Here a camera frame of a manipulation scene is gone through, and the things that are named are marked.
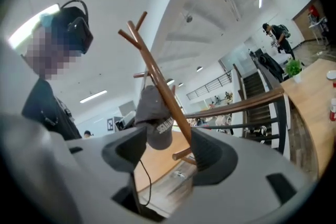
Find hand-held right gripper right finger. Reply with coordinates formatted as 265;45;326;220
190;128;238;187

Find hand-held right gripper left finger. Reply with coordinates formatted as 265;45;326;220
101;125;148;174

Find grey cap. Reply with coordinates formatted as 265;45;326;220
134;85;174;151

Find brown wooden coat rack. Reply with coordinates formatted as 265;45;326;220
118;11;198;166

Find curved wooden table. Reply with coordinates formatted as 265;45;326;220
133;130;193;192

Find long ceiling light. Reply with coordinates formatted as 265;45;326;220
7;3;60;48
79;90;108;104

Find wooden stair handrail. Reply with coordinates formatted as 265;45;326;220
183;64;291;155

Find black balcony railing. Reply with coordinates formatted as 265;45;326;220
186;70;233;100

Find person's black shirt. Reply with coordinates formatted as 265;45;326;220
21;77;82;141

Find black jacket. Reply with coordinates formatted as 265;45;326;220
258;52;285;82

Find green potted plant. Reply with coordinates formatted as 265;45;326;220
285;58;304;84

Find red and white can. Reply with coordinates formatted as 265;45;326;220
329;98;336;122

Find black cable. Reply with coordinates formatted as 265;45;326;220
138;158;152;207

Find black head-mounted camera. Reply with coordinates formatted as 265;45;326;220
51;0;95;55

